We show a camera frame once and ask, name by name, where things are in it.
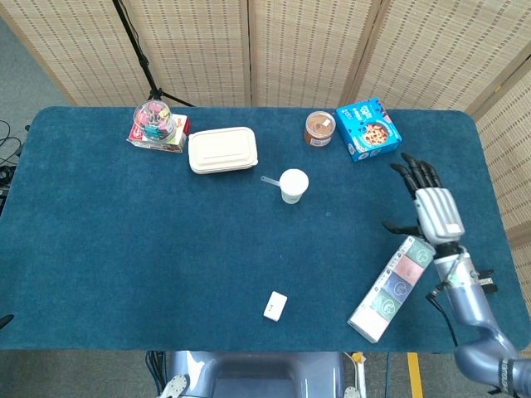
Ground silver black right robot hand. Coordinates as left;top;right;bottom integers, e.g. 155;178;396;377
382;152;465;245

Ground white paper cup green print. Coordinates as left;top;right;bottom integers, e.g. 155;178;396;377
278;167;310;205

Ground long white multicolour pack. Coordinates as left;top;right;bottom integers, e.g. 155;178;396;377
346;234;436;344

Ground blue cookie box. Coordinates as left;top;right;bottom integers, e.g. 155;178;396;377
334;97;403;163

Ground orange jar of rubber bands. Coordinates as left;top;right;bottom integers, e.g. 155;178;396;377
304;110;337;148

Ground blue table cloth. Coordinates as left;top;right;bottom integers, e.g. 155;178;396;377
0;105;531;353

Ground small white box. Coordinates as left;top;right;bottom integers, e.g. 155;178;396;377
262;290;289;322

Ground woven bamboo folding screen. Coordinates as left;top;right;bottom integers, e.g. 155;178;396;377
0;0;531;250

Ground beige lidded food container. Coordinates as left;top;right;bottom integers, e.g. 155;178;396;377
187;126;259;176

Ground blue-grey robot torso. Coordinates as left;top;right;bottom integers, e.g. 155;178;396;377
157;350;362;398

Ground clear jar of binder clips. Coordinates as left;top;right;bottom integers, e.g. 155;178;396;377
132;100;177;142

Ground red and white carton box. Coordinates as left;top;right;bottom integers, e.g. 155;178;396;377
126;114;192;154

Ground black tripod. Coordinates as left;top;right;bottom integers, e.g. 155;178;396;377
110;0;196;108

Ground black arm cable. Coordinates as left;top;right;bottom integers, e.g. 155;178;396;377
426;289;460;347

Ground black floor cables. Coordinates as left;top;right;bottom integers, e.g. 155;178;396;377
0;119;30;208

